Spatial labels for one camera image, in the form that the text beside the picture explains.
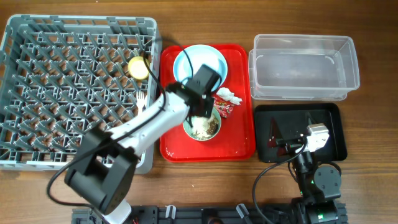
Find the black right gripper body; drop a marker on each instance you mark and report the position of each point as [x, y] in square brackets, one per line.
[291, 145]

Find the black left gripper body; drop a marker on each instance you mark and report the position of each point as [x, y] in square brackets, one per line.
[206, 108]

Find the green food bowl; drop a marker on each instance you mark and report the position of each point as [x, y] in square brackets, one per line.
[187, 125]

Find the light blue plate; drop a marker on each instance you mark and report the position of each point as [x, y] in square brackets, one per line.
[183, 68]

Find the white plastic fork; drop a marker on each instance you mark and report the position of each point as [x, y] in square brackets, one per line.
[140, 101]

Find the yellow plastic cup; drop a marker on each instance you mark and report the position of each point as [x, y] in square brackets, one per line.
[137, 68]

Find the light blue bowl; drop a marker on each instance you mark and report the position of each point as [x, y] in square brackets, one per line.
[205, 59]

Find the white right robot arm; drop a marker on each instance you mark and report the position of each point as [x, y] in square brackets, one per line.
[318, 182]

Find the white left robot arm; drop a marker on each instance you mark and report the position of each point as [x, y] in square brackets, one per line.
[103, 170]

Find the black waste tray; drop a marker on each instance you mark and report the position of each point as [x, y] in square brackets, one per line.
[290, 121]

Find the grey dishwasher rack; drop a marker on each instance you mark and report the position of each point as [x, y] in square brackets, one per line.
[63, 75]

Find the food leftovers rice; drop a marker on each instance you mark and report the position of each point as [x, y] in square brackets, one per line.
[204, 128]

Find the red snack wrapper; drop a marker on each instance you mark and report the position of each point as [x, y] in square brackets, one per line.
[224, 107]

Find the crumpled white tissue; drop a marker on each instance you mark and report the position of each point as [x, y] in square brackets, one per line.
[228, 95]

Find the red plastic tray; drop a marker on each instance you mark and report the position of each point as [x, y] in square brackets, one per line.
[236, 138]

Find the clear plastic bin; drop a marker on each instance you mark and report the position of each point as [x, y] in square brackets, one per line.
[303, 67]

